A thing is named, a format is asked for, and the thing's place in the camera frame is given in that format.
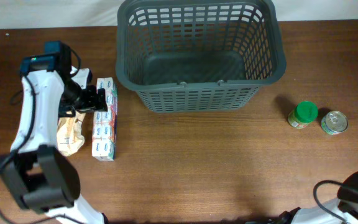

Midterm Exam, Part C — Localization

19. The grey plastic slotted basket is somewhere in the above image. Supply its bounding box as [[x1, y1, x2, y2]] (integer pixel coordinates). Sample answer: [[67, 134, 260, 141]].
[[116, 0, 287, 113]]

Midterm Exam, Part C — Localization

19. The Kleenex tissue multipack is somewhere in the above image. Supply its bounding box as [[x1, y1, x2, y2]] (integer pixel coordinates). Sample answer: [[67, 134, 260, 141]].
[[92, 77, 118, 161]]

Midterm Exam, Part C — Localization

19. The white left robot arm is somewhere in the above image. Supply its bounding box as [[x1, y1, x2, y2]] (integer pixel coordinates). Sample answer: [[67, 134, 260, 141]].
[[0, 70, 108, 223]]

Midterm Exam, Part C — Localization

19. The beige crinkled snack bag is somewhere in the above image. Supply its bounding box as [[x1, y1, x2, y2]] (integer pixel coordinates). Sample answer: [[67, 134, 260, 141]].
[[57, 113, 86, 157]]

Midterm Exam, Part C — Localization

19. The silver tin can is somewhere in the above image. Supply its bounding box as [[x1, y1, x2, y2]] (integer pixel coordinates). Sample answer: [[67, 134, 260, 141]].
[[321, 111, 349, 135]]

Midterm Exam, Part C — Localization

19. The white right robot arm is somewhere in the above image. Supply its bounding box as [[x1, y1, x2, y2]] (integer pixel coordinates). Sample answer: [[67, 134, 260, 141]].
[[268, 171, 358, 224]]

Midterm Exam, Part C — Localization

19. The green lid glass jar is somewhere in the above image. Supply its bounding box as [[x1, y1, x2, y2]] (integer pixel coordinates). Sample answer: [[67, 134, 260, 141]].
[[287, 101, 318, 129]]

